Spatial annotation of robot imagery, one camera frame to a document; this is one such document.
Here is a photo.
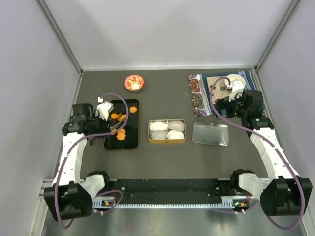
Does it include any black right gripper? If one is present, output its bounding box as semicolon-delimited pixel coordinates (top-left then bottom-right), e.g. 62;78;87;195
213;90;248;120

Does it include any orange star flower cookie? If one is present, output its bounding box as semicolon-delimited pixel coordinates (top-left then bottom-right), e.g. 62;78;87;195
117;114;126;121

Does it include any orange fish cookie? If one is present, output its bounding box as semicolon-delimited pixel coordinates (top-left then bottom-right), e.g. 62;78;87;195
111;113;118;119

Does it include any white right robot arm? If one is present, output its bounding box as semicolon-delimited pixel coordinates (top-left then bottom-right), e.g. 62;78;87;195
215;90;313;216

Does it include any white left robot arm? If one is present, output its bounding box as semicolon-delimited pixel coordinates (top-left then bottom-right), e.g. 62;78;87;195
43;101;114;222

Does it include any orange figure cookie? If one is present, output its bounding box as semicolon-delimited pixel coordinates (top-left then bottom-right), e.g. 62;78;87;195
116;129;126;141

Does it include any patterned cloth mat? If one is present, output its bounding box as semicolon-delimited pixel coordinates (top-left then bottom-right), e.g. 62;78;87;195
188;70;256;117

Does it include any orange flower cookie top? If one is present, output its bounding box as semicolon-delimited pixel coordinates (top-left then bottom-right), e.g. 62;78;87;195
129;106;138;114

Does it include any black rectangular tray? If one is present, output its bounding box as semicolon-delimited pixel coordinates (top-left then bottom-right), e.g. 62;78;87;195
104;99;140;150

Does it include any silver tin lid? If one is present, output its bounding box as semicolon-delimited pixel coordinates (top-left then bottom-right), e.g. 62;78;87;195
192;122;230;146

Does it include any white bowl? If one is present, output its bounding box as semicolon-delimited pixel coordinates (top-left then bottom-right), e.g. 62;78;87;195
225;74;246;90

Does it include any yellow cookie tin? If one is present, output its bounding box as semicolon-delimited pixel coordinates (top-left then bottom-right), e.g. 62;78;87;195
148;119;187;144

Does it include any white paper cup top-left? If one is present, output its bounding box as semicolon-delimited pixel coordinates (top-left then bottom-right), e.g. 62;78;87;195
149;121;168;131

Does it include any red patterned small bowl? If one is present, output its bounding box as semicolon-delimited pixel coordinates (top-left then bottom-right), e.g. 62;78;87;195
124;75;144;92

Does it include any white paper cup top-right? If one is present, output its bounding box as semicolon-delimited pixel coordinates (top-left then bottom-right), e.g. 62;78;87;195
168;120;185;132

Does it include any white paper cup bottom-right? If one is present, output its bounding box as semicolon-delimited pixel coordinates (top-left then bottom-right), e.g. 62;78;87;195
167;130;185;140

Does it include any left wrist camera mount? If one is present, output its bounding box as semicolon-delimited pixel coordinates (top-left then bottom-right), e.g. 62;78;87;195
96;97;114;121

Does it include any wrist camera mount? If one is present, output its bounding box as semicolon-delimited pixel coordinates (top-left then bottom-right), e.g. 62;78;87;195
96;97;114;121
226;80;245;102

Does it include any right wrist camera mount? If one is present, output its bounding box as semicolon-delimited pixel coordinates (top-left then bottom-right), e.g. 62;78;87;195
226;80;245;102

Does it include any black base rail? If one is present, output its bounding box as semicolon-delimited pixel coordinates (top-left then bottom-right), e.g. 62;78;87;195
105;179;247;204

